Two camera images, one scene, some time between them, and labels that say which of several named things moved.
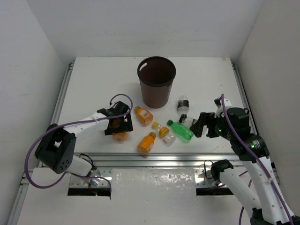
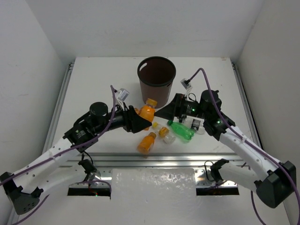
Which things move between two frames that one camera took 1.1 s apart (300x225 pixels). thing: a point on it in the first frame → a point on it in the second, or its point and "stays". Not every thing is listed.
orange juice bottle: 119,137 → 147,112
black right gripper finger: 197,125 → 169,111
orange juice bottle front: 144,146 stays
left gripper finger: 120,124 → 136,123
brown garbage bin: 156,74 stays
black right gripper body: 219,123 → 188,107
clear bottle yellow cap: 165,134 stays
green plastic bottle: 182,130 stays
